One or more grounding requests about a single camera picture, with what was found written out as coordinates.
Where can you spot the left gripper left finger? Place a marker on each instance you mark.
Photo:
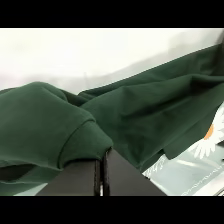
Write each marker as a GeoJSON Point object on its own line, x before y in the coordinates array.
{"type": "Point", "coordinates": [76, 180]}

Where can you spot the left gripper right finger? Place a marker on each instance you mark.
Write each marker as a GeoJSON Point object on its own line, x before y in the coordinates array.
{"type": "Point", "coordinates": [128, 181]}

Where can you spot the dark green shirt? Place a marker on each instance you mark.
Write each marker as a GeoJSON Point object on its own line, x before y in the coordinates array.
{"type": "Point", "coordinates": [140, 110]}

